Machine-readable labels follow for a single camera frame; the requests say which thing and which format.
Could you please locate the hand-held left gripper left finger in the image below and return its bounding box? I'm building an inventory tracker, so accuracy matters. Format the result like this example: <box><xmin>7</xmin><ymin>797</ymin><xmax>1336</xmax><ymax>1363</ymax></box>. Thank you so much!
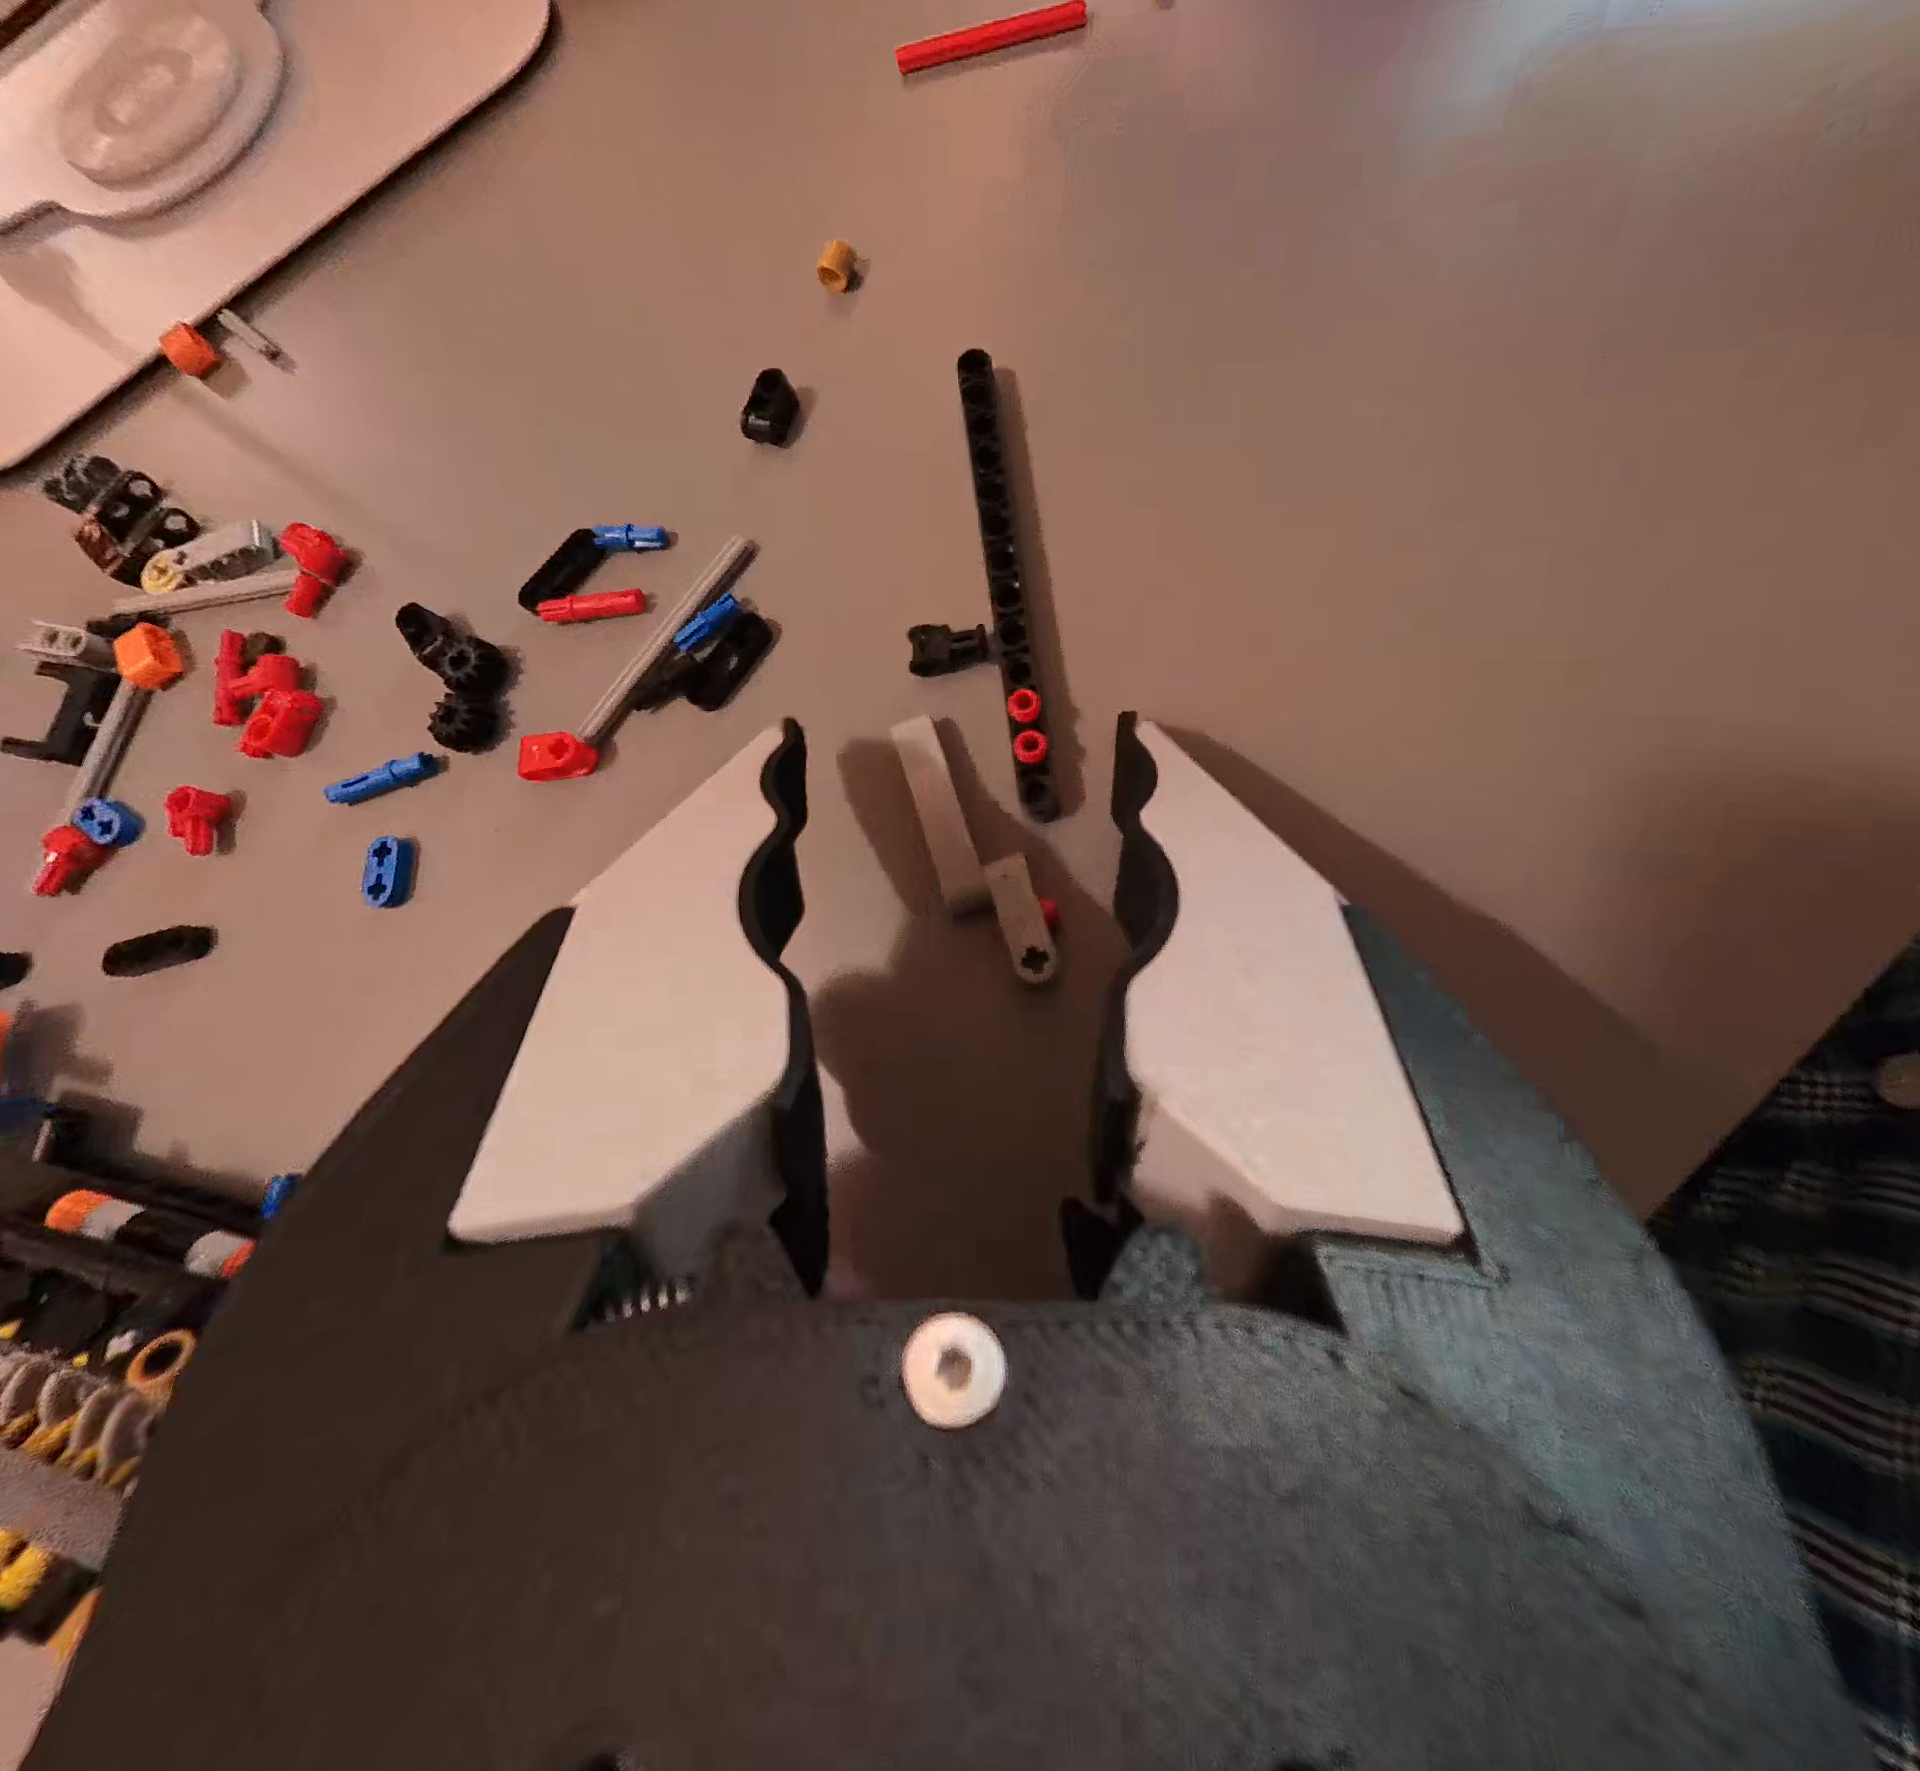
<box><xmin>448</xmin><ymin>719</ymin><xmax>830</xmax><ymax>1300</ymax></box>

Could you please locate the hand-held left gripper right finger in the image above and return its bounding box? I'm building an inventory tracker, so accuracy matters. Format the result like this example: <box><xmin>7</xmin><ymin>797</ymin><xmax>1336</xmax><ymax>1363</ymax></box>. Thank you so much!
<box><xmin>1060</xmin><ymin>710</ymin><xmax>1472</xmax><ymax>1300</ymax></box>

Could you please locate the grey lego beam piece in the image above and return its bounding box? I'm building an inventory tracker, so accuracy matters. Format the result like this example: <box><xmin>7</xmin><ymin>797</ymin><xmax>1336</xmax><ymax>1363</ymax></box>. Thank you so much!
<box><xmin>887</xmin><ymin>715</ymin><xmax>1068</xmax><ymax>990</ymax></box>

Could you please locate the long black lego beam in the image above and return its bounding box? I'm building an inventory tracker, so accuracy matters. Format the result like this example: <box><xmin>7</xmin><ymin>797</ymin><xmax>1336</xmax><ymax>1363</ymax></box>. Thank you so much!
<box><xmin>955</xmin><ymin>347</ymin><xmax>1068</xmax><ymax>824</ymax></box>

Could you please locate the pile of loose lego pieces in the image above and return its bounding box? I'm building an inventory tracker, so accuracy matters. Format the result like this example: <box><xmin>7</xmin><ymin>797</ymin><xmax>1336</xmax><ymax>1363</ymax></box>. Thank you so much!
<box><xmin>0</xmin><ymin>451</ymin><xmax>783</xmax><ymax>980</ymax></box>

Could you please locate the partly built lego model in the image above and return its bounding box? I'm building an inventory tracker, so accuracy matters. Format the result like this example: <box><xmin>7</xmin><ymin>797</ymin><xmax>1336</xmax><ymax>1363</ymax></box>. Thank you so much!
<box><xmin>0</xmin><ymin>991</ymin><xmax>301</xmax><ymax>1651</ymax></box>

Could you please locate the orange lego piece with pin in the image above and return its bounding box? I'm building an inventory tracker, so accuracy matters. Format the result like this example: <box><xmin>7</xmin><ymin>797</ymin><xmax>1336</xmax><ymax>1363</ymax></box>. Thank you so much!
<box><xmin>155</xmin><ymin>307</ymin><xmax>293</xmax><ymax>381</ymax></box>

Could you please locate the red lego axle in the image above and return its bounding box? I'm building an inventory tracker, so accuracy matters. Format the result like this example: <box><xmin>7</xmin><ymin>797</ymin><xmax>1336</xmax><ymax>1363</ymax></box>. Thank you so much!
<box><xmin>893</xmin><ymin>0</ymin><xmax>1090</xmax><ymax>76</ymax></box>

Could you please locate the plaid clothing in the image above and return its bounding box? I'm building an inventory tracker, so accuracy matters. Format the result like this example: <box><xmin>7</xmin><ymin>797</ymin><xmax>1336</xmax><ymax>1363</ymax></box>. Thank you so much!
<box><xmin>1642</xmin><ymin>939</ymin><xmax>1920</xmax><ymax>1771</ymax></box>

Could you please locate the grey desk stand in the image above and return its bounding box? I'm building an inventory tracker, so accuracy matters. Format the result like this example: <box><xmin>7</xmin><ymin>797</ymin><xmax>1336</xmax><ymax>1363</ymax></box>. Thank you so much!
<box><xmin>0</xmin><ymin>0</ymin><xmax>552</xmax><ymax>471</ymax></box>

